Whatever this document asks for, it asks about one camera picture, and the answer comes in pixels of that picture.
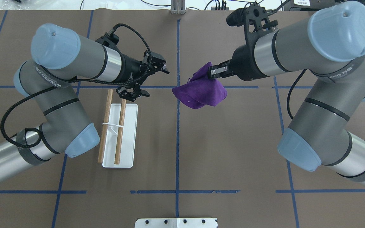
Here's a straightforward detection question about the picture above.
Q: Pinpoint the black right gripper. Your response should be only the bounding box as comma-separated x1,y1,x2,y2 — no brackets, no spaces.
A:
207,45,268,82

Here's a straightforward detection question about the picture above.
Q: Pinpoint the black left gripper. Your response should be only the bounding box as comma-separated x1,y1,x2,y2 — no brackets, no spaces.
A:
116,52,170,102

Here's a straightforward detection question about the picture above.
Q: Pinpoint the purple towel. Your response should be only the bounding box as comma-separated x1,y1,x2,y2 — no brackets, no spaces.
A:
171,62,227,109

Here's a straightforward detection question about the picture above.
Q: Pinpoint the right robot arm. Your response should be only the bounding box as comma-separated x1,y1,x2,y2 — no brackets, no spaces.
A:
207,1,365,185

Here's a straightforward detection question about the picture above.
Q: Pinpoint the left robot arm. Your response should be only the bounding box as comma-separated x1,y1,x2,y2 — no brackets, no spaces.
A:
0,23,169,182

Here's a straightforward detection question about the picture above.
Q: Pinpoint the white towel rack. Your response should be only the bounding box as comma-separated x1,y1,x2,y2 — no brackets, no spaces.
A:
98,89,138,168

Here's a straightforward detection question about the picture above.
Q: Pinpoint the aluminium frame post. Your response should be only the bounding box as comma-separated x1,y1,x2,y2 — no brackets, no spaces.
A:
170,0,187,15

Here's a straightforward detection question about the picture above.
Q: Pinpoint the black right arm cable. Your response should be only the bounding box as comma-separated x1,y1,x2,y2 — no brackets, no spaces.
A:
285,68,308,120

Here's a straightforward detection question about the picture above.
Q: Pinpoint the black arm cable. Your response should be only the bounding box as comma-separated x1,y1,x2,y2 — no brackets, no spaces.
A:
285,68,308,120
0,23,153,149

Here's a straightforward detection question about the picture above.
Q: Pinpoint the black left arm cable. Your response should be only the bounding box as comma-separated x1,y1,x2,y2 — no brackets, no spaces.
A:
0,23,153,149

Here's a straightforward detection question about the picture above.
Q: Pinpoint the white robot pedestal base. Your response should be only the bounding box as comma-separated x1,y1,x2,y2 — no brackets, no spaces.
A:
134,218,218,228

